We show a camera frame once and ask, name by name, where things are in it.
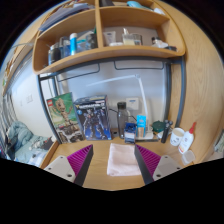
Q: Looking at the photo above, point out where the white mug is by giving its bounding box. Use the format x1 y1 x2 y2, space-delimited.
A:
169 127 186 147

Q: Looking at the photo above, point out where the blue robot model kit box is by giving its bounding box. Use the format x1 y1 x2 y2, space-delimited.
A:
73 94 113 141

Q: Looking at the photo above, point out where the black cylindrical shaver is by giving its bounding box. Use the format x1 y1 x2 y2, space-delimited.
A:
160 119 174 144

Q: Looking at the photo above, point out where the dark green round object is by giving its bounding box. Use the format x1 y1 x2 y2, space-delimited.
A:
151 120 165 133

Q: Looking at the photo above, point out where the light blue carton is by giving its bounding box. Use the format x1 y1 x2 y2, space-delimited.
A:
135 114 148 138

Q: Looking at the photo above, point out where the white bottle with red cap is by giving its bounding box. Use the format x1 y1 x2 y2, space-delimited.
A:
177 121 198 155

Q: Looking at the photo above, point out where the pink towel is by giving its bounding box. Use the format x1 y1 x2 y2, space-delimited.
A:
106 142 142 177

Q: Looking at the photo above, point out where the clear plastic container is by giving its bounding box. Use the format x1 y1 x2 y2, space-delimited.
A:
181 149 196 166

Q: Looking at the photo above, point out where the wooden shelf unit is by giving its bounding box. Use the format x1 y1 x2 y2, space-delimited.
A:
32 0 186 75

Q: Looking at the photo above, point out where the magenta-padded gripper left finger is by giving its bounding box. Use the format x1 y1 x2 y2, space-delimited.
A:
43 143 94 187

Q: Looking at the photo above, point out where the clear bottle with black cap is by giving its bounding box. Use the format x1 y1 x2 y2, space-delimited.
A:
116 101 129 139

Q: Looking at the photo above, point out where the tree figure building set box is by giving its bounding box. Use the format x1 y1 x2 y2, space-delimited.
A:
45 92 84 144

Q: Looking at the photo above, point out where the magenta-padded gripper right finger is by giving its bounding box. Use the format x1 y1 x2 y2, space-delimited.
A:
134 144 184 186

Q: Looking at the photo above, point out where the bed with green blanket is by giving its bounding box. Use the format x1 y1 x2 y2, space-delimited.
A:
0 120 56 168

